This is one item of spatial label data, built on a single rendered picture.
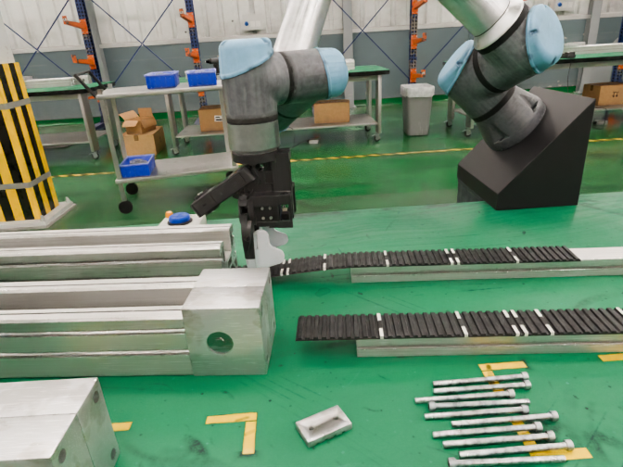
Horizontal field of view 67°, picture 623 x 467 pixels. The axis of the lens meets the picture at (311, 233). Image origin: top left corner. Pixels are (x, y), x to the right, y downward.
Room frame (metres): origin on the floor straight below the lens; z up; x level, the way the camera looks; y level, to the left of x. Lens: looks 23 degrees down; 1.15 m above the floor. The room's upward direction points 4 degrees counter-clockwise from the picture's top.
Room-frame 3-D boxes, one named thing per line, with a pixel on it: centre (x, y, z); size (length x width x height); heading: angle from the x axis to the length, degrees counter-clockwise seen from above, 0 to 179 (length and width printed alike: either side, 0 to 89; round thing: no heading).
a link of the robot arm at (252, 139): (0.70, 0.08, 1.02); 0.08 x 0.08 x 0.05
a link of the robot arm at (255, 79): (0.70, 0.07, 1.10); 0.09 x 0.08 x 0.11; 121
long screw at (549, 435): (0.33, -0.17, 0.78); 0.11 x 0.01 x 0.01; 90
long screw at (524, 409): (0.37, -0.16, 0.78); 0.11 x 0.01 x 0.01; 90
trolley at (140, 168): (3.67, 1.07, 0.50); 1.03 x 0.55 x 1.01; 103
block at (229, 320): (0.52, 0.10, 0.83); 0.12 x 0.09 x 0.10; 176
